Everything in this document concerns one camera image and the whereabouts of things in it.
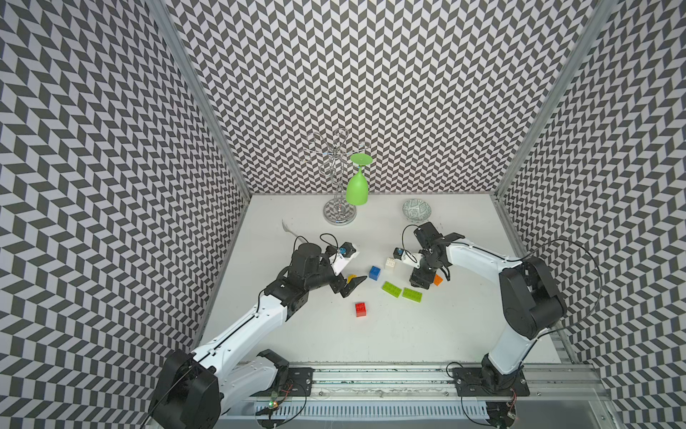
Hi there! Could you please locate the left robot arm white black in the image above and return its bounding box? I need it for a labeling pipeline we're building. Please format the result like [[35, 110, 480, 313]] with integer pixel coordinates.
[[146, 241, 364, 428]]

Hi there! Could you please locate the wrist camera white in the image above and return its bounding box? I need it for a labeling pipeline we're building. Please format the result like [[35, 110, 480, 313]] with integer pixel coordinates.
[[329, 241, 359, 275], [393, 248, 421, 268]]

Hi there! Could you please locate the patterned ceramic bowl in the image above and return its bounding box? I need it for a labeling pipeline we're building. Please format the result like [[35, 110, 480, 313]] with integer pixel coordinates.
[[402, 198, 432, 223]]

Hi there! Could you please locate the aluminium front rail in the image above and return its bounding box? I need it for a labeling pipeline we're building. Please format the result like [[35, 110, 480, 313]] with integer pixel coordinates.
[[224, 362, 612, 403]]

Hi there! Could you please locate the green lego plate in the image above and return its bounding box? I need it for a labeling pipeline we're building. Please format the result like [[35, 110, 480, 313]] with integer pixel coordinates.
[[402, 288, 423, 303], [382, 282, 402, 298]]

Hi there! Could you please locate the red lego brick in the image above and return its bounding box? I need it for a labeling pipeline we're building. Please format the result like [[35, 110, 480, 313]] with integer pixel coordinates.
[[355, 302, 367, 317]]

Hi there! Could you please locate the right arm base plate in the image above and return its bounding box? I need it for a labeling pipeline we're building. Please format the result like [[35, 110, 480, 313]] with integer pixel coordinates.
[[450, 366, 531, 398]]

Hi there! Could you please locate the blue lego brick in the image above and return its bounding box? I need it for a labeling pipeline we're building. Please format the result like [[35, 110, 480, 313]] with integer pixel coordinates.
[[369, 266, 382, 281]]

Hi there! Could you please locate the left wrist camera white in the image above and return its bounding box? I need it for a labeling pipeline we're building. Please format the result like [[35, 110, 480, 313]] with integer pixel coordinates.
[[329, 241, 359, 275]]

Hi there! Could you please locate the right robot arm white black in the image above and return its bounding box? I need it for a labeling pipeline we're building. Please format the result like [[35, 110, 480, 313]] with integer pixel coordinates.
[[393, 222, 567, 393]]

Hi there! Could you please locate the chrome glass holder stand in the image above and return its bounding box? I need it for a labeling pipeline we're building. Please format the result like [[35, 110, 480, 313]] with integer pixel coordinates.
[[302, 128, 371, 226]]

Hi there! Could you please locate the green plastic wine glass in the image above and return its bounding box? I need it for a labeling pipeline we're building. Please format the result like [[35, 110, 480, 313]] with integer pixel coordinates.
[[346, 153, 373, 207]]

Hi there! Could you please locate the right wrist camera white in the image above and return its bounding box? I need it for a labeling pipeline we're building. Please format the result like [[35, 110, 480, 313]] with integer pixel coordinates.
[[393, 248, 421, 268]]

